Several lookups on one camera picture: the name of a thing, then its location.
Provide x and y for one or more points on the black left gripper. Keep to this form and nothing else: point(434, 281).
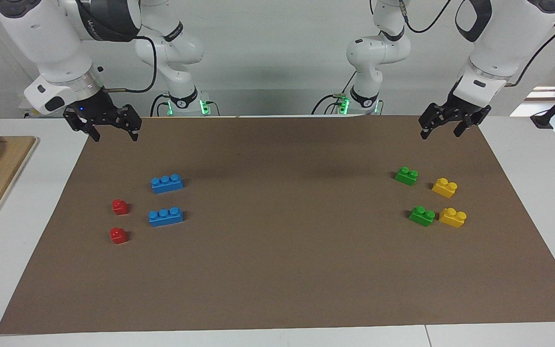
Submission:
point(455, 112)

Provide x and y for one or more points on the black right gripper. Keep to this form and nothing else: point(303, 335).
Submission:
point(97, 110)

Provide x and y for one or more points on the green two-stud toy brick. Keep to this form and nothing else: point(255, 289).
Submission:
point(406, 177)
point(421, 217)

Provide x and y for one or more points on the blue three-stud toy brick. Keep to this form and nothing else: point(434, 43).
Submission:
point(165, 218)
point(166, 185)

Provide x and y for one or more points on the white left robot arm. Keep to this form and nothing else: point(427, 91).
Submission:
point(499, 43)

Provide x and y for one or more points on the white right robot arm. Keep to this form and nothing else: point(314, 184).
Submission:
point(41, 38)

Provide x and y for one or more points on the yellow two-stud toy brick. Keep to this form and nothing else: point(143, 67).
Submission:
point(452, 218)
point(444, 188)

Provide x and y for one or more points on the red one-stud toy brick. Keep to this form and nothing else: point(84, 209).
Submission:
point(118, 236)
point(120, 207)

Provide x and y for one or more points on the brown paper table mat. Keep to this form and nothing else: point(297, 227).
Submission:
point(282, 270)

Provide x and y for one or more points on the white wall socket box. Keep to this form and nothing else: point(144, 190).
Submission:
point(23, 108)

